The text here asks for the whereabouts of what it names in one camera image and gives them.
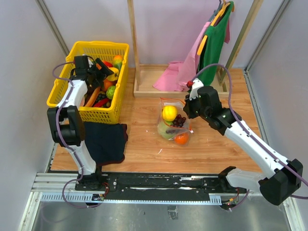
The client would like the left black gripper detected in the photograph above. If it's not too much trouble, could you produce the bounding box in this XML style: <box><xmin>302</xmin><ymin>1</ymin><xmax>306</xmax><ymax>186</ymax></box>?
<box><xmin>87</xmin><ymin>58</ymin><xmax>114</xmax><ymax>89</ymax></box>

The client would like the purple grape bunch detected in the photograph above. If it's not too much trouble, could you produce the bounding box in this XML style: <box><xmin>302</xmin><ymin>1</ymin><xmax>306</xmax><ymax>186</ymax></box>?
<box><xmin>171</xmin><ymin>114</ymin><xmax>186</xmax><ymax>128</ymax></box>

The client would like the yellow lemon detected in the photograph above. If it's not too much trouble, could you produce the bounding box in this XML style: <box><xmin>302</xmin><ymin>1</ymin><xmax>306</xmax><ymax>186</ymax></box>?
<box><xmin>162</xmin><ymin>105</ymin><xmax>178</xmax><ymax>122</ymax></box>

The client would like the clear zip top bag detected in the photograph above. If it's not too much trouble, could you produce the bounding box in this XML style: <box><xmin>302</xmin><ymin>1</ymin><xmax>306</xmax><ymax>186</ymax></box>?
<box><xmin>157</xmin><ymin>98</ymin><xmax>193</xmax><ymax>146</ymax></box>

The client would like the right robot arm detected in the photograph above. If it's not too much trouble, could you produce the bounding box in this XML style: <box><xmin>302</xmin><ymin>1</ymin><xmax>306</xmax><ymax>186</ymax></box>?
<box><xmin>183</xmin><ymin>81</ymin><xmax>303</xmax><ymax>205</ymax></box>

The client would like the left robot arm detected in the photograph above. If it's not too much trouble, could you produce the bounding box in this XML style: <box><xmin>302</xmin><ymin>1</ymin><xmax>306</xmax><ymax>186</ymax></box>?
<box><xmin>47</xmin><ymin>55</ymin><xmax>114</xmax><ymax>191</ymax></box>

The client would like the red bell pepper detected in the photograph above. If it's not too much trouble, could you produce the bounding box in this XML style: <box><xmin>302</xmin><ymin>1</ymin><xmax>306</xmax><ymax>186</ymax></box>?
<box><xmin>103</xmin><ymin>61</ymin><xmax>113</xmax><ymax>67</ymax></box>

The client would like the yellow plastic basket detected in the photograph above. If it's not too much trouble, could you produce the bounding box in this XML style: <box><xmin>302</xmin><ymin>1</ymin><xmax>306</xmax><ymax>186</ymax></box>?
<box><xmin>47</xmin><ymin>41</ymin><xmax>129</xmax><ymax>124</ymax></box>

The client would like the mango fruit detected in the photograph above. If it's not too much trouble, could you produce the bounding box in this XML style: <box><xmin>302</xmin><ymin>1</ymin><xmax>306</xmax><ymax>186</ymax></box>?
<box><xmin>113</xmin><ymin>55</ymin><xmax>123</xmax><ymax>71</ymax></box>

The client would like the yellow bell pepper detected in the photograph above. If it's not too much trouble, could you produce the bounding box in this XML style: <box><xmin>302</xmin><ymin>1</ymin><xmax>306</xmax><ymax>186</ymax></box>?
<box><xmin>107</xmin><ymin>67</ymin><xmax>120</xmax><ymax>82</ymax></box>

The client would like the small orange fruit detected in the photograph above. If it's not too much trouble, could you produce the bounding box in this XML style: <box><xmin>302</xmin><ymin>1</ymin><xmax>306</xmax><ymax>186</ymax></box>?
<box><xmin>101</xmin><ymin>79</ymin><xmax>114</xmax><ymax>92</ymax></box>

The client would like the green custard apple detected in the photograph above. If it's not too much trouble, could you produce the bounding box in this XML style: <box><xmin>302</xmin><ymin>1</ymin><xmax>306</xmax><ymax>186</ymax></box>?
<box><xmin>105</xmin><ymin>86</ymin><xmax>116</xmax><ymax>100</ymax></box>

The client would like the red chili pepper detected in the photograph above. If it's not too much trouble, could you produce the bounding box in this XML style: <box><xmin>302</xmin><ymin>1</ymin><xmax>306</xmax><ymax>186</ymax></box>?
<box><xmin>93</xmin><ymin>98</ymin><xmax>111</xmax><ymax>108</ymax></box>

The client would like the orange carrot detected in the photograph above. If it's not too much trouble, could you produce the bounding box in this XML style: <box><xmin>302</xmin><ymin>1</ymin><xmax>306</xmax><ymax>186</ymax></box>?
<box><xmin>84</xmin><ymin>87</ymin><xmax>101</xmax><ymax>107</ymax></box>

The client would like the pink shirt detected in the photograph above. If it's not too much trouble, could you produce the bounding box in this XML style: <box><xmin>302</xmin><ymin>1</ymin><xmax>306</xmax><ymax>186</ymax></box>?
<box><xmin>153</xmin><ymin>22</ymin><xmax>230</xmax><ymax>91</ymax></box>

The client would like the yellow clothes hanger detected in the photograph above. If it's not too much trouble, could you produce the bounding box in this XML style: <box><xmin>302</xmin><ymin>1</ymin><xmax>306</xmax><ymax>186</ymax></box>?
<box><xmin>197</xmin><ymin>35</ymin><xmax>208</xmax><ymax>56</ymax></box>

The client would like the wooden rack tray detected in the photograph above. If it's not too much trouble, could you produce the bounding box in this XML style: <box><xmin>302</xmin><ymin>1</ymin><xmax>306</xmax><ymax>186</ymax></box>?
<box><xmin>133</xmin><ymin>64</ymin><xmax>231</xmax><ymax>98</ymax></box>

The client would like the green shirt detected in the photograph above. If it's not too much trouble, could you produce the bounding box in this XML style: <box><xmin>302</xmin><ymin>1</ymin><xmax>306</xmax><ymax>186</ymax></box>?
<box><xmin>197</xmin><ymin>1</ymin><xmax>234</xmax><ymax>86</ymax></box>

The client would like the dark navy cloth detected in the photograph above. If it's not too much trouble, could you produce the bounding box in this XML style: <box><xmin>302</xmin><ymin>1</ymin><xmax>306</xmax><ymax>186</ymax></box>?
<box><xmin>84</xmin><ymin>122</ymin><xmax>128</xmax><ymax>167</ymax></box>

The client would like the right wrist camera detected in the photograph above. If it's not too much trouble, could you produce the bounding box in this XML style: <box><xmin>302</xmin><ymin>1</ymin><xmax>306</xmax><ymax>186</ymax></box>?
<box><xmin>186</xmin><ymin>78</ymin><xmax>204</xmax><ymax>101</ymax></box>

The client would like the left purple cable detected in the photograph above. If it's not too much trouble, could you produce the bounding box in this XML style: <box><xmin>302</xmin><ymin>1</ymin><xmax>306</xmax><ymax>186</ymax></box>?
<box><xmin>52</xmin><ymin>61</ymin><xmax>102</xmax><ymax>208</ymax></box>

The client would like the left wooden rack post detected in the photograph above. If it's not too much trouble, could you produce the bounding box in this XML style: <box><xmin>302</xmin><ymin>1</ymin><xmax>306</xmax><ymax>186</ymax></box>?
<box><xmin>127</xmin><ymin>0</ymin><xmax>141</xmax><ymax>86</ymax></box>

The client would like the wooden rack post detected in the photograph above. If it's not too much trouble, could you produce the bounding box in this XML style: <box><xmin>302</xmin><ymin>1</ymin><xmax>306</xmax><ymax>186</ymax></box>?
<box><xmin>225</xmin><ymin>0</ymin><xmax>263</xmax><ymax>70</ymax></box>
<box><xmin>127</xmin><ymin>0</ymin><xmax>141</xmax><ymax>86</ymax></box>

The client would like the right wooden rack post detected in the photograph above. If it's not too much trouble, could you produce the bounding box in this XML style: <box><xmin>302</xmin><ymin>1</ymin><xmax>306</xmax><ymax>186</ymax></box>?
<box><xmin>225</xmin><ymin>0</ymin><xmax>263</xmax><ymax>70</ymax></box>

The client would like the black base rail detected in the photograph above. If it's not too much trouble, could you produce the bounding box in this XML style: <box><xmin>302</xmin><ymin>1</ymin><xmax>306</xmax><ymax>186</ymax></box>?
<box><xmin>75</xmin><ymin>172</ymin><xmax>246</xmax><ymax>202</ymax></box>

